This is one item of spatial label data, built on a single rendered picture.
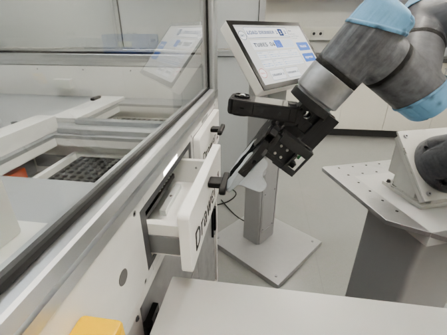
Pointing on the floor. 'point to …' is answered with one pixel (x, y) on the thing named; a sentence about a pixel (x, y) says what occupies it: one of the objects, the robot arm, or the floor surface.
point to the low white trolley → (285, 312)
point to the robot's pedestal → (400, 254)
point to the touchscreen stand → (266, 226)
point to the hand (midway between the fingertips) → (229, 178)
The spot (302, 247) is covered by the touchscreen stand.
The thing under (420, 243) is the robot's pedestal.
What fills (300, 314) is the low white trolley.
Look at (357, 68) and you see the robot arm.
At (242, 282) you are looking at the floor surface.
